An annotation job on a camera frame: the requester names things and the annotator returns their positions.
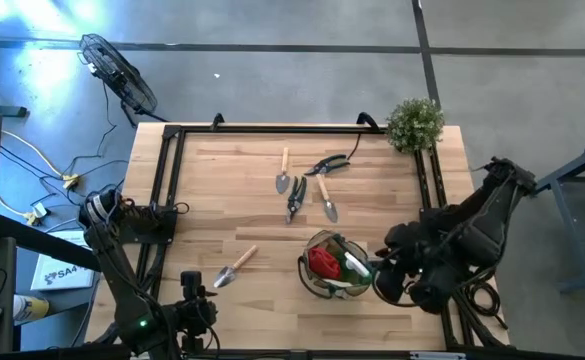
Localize black floor cable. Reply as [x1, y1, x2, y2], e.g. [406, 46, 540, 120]
[0, 82, 131, 209]

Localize red cloth gloves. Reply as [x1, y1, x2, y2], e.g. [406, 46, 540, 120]
[307, 245, 343, 281]

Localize white printed booklet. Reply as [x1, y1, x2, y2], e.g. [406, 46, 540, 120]
[30, 228, 103, 293]

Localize green potted plant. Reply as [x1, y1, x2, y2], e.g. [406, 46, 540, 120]
[384, 96, 446, 156]

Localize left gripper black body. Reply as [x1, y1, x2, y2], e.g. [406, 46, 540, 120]
[176, 272, 219, 351]

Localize narrow steel trowel wooden handle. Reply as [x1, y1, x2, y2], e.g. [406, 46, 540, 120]
[315, 172, 340, 225]

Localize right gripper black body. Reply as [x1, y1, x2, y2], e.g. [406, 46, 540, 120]
[375, 222, 426, 306]

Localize green-handled pruning shears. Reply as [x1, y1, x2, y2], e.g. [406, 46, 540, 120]
[285, 174, 309, 225]

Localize blue metal table frame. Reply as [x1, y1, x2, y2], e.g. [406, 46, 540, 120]
[530, 137, 585, 295]

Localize yellow power cable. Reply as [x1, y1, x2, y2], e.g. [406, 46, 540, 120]
[0, 97, 81, 227]

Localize black aluminium table frame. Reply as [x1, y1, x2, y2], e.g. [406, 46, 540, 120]
[86, 122, 513, 360]

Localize black-handled pruning shears with strap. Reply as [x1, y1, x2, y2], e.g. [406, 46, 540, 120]
[303, 131, 364, 178]

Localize green white spray bottle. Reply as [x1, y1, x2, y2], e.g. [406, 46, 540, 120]
[338, 248, 374, 287]

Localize white bar on frame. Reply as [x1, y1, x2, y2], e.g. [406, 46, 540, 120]
[409, 351, 469, 360]

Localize black floor fan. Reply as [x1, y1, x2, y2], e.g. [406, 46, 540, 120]
[77, 32, 171, 129]

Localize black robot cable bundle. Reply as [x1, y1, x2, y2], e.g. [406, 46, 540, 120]
[451, 277, 511, 331]

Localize cream green canvas gardening bag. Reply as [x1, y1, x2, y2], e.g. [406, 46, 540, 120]
[296, 228, 374, 301]

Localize yellow spray can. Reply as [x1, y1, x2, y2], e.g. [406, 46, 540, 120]
[11, 293, 52, 324]

